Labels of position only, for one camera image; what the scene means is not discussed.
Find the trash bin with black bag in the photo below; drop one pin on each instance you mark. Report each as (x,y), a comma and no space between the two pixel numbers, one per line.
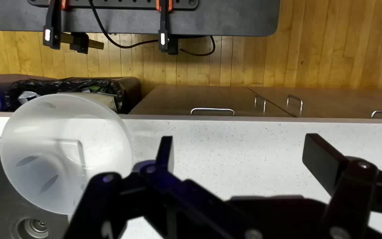
(111,87)

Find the black mounting rail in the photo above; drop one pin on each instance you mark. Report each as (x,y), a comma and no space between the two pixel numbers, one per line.
(125,2)

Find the black metal bracket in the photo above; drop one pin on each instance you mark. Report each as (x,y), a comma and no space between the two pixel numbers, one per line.
(80,41)

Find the round sink drain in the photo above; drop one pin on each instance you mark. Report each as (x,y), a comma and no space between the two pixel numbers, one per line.
(33,228)

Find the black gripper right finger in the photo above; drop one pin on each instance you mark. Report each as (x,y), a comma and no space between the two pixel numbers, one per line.
(328,163)

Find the orange black clamp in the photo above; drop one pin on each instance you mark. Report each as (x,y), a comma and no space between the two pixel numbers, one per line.
(52,26)
(166,30)

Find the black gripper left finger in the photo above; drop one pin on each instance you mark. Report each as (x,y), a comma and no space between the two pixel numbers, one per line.
(164,154)

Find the translucent white plastic bowl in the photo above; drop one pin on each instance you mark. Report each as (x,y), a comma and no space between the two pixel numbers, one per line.
(58,146)

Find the wooden lower cabinet front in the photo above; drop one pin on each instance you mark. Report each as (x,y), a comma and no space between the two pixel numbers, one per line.
(345,101)
(178,99)

